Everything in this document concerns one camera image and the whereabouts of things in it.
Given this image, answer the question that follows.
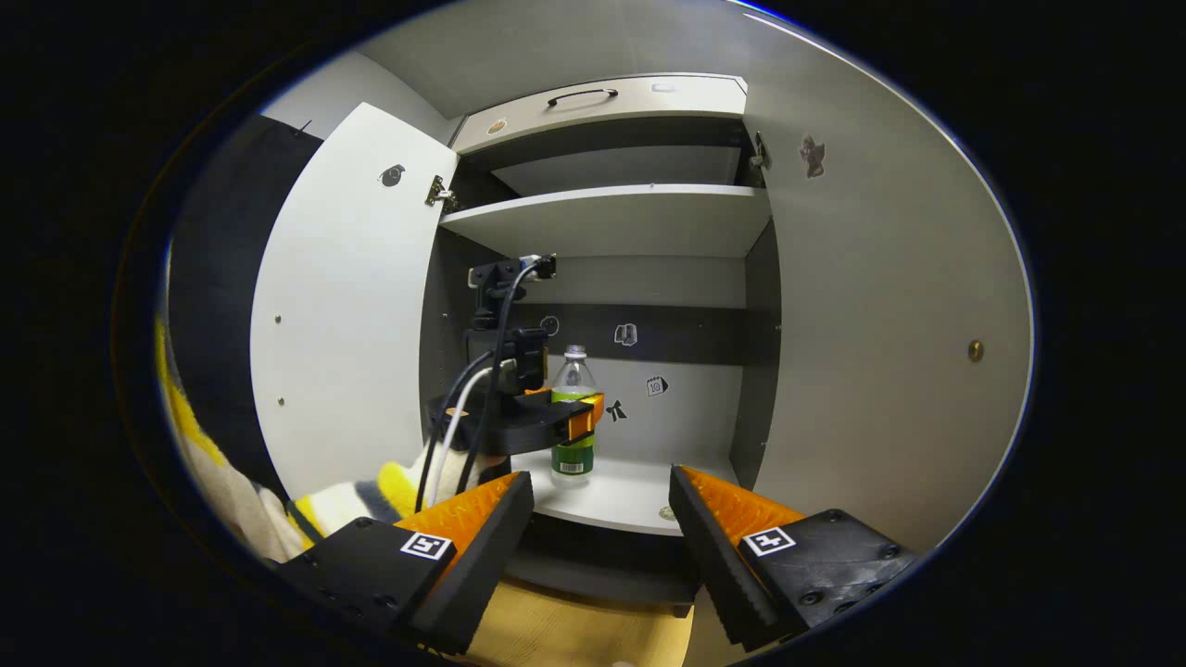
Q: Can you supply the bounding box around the black drawer handle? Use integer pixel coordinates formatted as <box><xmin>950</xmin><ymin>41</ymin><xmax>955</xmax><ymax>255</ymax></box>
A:
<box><xmin>546</xmin><ymin>87</ymin><xmax>620</xmax><ymax>109</ymax></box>

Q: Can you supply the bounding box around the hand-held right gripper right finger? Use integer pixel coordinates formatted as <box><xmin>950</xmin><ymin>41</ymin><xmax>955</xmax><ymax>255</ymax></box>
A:
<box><xmin>669</xmin><ymin>464</ymin><xmax>920</xmax><ymax>652</ymax></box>

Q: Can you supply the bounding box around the white cabinet door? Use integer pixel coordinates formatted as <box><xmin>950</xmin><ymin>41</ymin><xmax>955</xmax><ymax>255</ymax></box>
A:
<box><xmin>250</xmin><ymin>102</ymin><xmax>460</xmax><ymax>502</ymax></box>
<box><xmin>681</xmin><ymin>14</ymin><xmax>1036</xmax><ymax>667</ymax></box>

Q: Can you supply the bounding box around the clear bottle green label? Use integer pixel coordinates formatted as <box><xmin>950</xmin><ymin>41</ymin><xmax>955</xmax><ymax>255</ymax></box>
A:
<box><xmin>549</xmin><ymin>345</ymin><xmax>599</xmax><ymax>481</ymax></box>

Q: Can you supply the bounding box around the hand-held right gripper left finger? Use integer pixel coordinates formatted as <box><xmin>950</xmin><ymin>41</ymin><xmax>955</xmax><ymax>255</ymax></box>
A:
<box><xmin>278</xmin><ymin>471</ymin><xmax>536</xmax><ymax>657</ymax></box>

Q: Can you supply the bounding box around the black backdrop cloth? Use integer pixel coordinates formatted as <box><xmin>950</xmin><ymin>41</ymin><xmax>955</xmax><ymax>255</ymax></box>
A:
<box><xmin>167</xmin><ymin>115</ymin><xmax>325</xmax><ymax>501</ymax></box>

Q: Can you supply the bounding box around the white cabinet shelf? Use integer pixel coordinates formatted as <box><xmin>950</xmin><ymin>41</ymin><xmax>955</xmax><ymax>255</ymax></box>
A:
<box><xmin>440</xmin><ymin>183</ymin><xmax>773</xmax><ymax>258</ymax></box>

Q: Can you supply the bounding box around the white cabinet drawer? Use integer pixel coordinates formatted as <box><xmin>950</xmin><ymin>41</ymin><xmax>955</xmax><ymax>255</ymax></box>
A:
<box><xmin>451</xmin><ymin>74</ymin><xmax>749</xmax><ymax>157</ymax></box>

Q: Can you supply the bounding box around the white cable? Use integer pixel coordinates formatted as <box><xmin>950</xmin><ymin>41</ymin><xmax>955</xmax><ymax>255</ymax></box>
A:
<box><xmin>425</xmin><ymin>365</ymin><xmax>507</xmax><ymax>507</ymax></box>

